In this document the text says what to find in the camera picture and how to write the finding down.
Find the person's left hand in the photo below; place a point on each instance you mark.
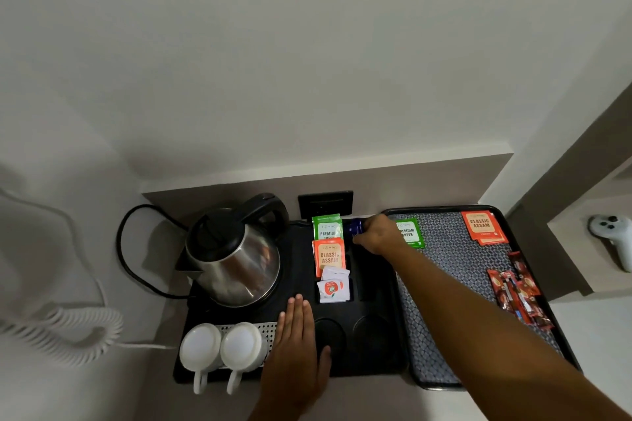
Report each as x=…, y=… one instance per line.
x=291, y=366

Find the person's right hand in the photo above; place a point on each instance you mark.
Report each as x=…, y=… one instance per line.
x=380, y=238

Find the person's left middle finger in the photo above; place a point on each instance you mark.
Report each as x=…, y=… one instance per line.
x=298, y=317

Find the person's left little finger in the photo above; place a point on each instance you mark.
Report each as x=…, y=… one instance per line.
x=280, y=329

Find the person's right fingers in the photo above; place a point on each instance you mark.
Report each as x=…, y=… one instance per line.
x=361, y=237

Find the person's left thumb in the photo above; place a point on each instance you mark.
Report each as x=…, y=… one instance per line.
x=324, y=361

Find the blue sachet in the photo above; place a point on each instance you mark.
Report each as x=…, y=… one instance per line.
x=355, y=228

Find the person's left forearm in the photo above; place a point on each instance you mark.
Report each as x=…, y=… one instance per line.
x=276, y=411

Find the person's right forearm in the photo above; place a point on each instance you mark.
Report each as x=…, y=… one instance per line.
x=489, y=341

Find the perforated metal drip grate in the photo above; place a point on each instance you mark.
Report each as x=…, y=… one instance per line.
x=264, y=329

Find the green tea bag packet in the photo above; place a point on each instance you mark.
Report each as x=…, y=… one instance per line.
x=411, y=233
x=327, y=227

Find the orange tea bag packet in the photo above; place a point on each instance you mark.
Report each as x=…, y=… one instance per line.
x=496, y=241
x=329, y=255
x=480, y=225

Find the white ceramic cup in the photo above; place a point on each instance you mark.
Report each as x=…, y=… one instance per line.
x=243, y=346
x=200, y=346

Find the plain white sachet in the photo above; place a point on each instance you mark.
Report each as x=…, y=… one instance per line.
x=336, y=272

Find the white sachet red green print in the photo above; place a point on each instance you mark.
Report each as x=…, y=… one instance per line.
x=333, y=290

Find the black hospitality tray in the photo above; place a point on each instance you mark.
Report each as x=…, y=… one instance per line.
x=365, y=317

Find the steel electric kettle black lid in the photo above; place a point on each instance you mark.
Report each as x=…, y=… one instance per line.
x=232, y=258

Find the grey patterned tray liner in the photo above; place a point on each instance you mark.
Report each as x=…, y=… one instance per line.
x=454, y=258

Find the black rimmed serving tray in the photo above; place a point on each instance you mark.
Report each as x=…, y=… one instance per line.
x=493, y=208

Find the red coffee stick sachet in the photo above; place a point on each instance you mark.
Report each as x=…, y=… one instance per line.
x=495, y=287
x=540, y=314
x=524, y=271
x=516, y=300

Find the white handheld controller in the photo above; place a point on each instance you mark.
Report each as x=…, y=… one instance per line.
x=614, y=235

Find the black wall socket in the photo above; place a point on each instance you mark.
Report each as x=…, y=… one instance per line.
x=326, y=202

